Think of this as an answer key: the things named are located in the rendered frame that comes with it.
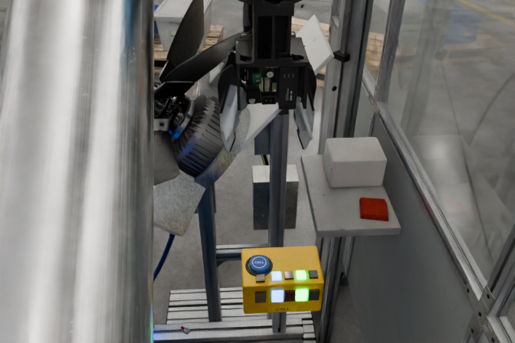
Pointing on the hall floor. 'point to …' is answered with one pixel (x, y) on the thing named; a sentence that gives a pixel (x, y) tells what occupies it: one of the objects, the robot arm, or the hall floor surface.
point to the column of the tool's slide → (353, 73)
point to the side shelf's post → (331, 288)
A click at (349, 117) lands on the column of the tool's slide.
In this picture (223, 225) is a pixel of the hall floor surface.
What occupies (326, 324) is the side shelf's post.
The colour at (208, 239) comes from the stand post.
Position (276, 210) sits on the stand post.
